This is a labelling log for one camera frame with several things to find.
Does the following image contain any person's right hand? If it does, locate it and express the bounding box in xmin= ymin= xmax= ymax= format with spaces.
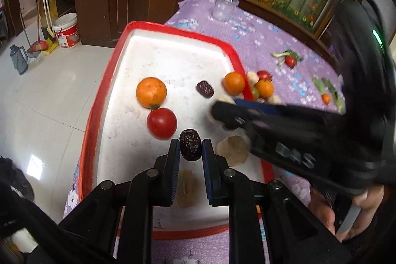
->
xmin=308 ymin=185 xmax=385 ymax=242

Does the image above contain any grey kettle on floor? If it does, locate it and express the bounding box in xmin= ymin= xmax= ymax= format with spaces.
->
xmin=10 ymin=45 xmax=28 ymax=75

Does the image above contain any bok choy stem leaf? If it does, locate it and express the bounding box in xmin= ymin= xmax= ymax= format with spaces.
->
xmin=271 ymin=50 xmax=303 ymax=66

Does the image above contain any red rimmed white tray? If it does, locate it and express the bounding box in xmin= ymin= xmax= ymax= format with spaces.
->
xmin=78 ymin=20 xmax=276 ymax=241

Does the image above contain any red tomato on cloth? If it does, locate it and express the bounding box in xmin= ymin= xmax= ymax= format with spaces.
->
xmin=257 ymin=70 xmax=272 ymax=82

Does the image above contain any red tomato in tray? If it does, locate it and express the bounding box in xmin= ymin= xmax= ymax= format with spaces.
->
xmin=147 ymin=108 xmax=177 ymax=139

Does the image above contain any wrinkled date in tray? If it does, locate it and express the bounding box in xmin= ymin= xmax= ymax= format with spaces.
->
xmin=196 ymin=80 xmax=214 ymax=98

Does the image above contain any clear plastic cup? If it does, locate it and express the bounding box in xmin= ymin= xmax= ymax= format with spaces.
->
xmin=212 ymin=0 xmax=240 ymax=22

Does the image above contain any wooden cabinet counter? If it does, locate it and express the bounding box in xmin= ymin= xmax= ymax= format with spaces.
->
xmin=46 ymin=0 xmax=335 ymax=60

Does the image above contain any large orange in tray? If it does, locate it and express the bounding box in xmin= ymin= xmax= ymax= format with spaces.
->
xmin=136 ymin=77 xmax=167 ymax=110

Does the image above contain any orange mandarin on cloth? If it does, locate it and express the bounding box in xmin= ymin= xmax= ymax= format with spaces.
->
xmin=255 ymin=80 xmax=274 ymax=99

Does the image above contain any small tomato with greens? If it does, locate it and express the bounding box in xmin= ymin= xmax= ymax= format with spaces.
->
xmin=285 ymin=56 xmax=297 ymax=68

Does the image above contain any purple floral tablecloth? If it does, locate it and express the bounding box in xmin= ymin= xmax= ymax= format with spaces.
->
xmin=63 ymin=0 xmax=347 ymax=264

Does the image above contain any white red bucket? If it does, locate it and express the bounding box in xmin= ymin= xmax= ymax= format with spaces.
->
xmin=53 ymin=13 xmax=80 ymax=49

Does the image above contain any orange at tray edge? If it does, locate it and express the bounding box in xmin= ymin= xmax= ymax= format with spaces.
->
xmin=222 ymin=72 xmax=246 ymax=96

